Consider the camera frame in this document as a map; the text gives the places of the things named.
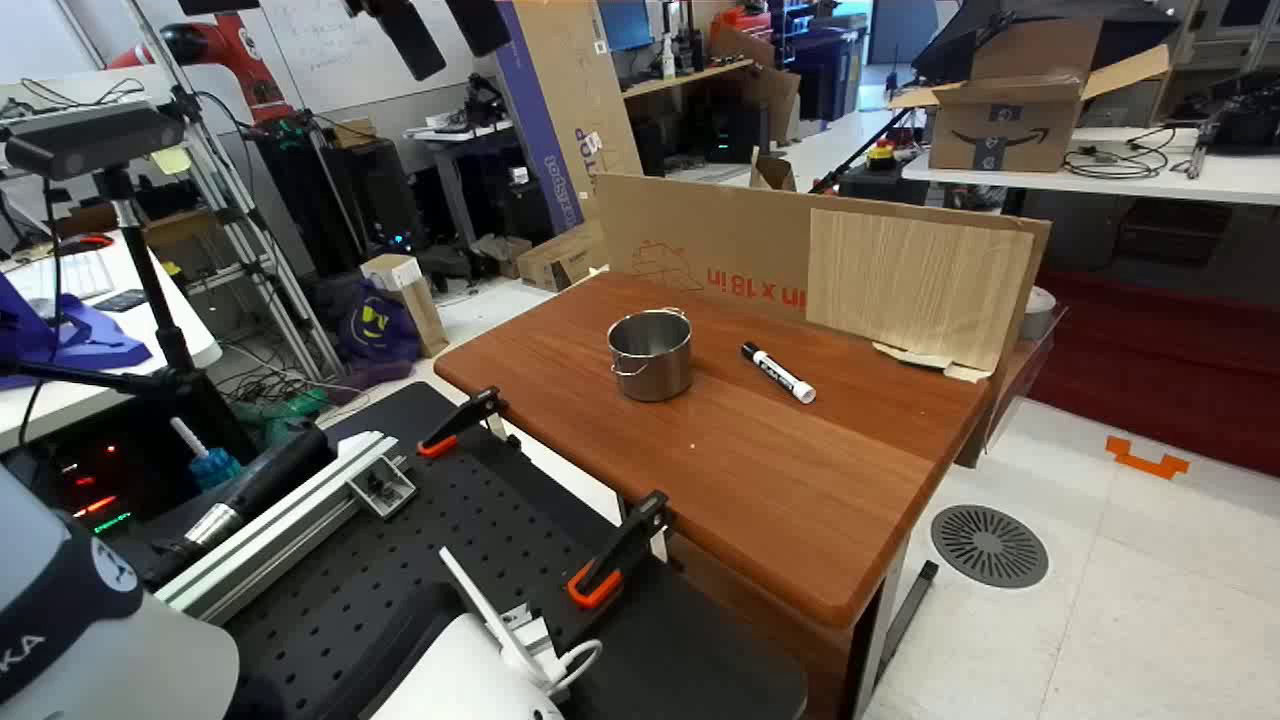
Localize black perforated breadboard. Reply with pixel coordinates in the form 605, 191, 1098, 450
214, 378, 810, 720

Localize black stereo camera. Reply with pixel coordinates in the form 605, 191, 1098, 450
0, 101, 190, 178

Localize tall cardboard sheet purple edge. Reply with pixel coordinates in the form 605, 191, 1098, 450
491, 0, 649, 238

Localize white black label marker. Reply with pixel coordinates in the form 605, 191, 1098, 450
737, 340, 820, 408

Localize silver metal stand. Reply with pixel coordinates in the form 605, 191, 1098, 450
127, 0, 343, 389

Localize purple cloth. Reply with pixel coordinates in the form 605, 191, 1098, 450
0, 271, 155, 392

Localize grey metal table leg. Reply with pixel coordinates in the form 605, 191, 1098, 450
859, 557, 945, 698

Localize black orange spring clamp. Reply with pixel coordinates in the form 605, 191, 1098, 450
565, 486, 674, 617
413, 384, 512, 464

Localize silver steel pot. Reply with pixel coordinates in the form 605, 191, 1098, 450
605, 304, 700, 408

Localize Amazon cardboard box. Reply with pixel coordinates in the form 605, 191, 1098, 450
889, 16, 1177, 177

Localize orange floor marker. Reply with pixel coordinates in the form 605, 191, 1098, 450
1098, 432, 1195, 482

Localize white work table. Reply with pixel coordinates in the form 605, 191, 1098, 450
898, 125, 1280, 211

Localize purple bag yellow logo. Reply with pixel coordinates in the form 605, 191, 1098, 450
316, 271, 419, 371

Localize black controller box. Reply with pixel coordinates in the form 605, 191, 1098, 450
0, 384, 264, 585

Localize black camera tripod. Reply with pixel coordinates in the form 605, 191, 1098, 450
87, 164, 261, 450

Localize coiled grey cables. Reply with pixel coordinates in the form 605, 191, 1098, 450
1065, 125, 1179, 185

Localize red floor mat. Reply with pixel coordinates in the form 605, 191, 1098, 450
1026, 259, 1280, 479

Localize small open cardboard box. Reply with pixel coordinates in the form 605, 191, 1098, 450
357, 252, 451, 358

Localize round floor drain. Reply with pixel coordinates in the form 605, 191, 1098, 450
928, 500, 1055, 590

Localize white desk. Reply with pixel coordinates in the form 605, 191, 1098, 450
0, 222, 229, 450

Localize aluminium extrusion rail with bracket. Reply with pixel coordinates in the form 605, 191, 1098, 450
155, 426, 419, 629

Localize blue handled brush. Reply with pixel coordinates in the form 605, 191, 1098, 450
168, 412, 249, 494

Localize brown cardboard panel red print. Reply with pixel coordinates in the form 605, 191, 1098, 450
589, 172, 1055, 337

